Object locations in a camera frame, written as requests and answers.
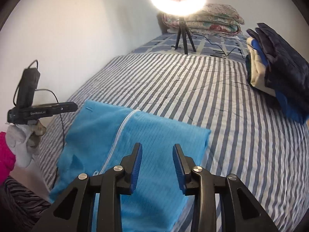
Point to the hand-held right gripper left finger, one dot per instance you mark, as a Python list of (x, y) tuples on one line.
[(136, 169)]

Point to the blue white striped quilt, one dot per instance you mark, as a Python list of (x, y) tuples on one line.
[(193, 89)]

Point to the folded floral quilt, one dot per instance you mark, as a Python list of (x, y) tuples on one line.
[(217, 19)]

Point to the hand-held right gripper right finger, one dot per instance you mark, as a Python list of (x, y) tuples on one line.
[(179, 171)]

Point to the person's left hand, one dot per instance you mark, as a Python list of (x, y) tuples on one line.
[(21, 147)]

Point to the person's left forearm pink sleeve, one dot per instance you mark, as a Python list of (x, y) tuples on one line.
[(6, 159)]

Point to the blue grey checked bed sheet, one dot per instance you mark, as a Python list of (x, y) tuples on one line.
[(207, 46)]

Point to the black tripod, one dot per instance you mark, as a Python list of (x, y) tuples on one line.
[(181, 29)]

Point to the cream folded garment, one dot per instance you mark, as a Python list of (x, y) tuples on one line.
[(257, 70)]

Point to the person's legs in striped trousers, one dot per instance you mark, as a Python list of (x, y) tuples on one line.
[(21, 203)]

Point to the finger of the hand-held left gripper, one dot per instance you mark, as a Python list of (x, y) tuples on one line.
[(70, 107)]

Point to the blue work coat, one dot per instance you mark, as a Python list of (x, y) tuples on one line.
[(149, 135)]

